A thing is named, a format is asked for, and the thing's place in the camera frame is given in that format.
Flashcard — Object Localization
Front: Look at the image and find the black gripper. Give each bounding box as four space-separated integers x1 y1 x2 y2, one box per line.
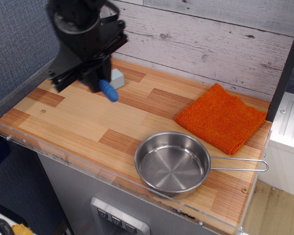
47 14 127 93

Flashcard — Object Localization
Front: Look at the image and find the grey cube block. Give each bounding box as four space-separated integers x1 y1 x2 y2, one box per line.
110 69 125 89

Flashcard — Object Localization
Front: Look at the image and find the dark right vertical post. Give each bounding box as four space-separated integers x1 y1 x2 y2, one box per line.
266 40 294 122

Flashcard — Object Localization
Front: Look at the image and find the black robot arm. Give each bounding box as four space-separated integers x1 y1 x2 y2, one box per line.
46 0 127 93

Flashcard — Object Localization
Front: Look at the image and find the black corrugated hose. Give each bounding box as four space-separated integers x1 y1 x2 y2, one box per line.
0 217 15 235

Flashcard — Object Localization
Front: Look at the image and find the orange knitted cloth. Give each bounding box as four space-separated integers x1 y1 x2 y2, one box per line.
174 83 267 155

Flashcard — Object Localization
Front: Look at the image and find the white aluminium box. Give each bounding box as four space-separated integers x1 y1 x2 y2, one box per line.
258 92 294 195

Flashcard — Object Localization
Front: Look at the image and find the blue handled metal spoon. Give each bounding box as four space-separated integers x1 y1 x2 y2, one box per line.
80 79 119 102

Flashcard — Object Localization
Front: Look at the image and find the grey control panel with buttons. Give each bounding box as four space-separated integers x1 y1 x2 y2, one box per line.
90 197 151 235

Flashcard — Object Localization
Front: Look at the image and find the stainless steel pan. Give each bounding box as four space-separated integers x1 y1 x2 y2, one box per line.
134 131 269 199

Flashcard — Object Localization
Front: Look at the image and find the clear acrylic table guard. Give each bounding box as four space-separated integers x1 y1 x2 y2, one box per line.
0 35 272 235

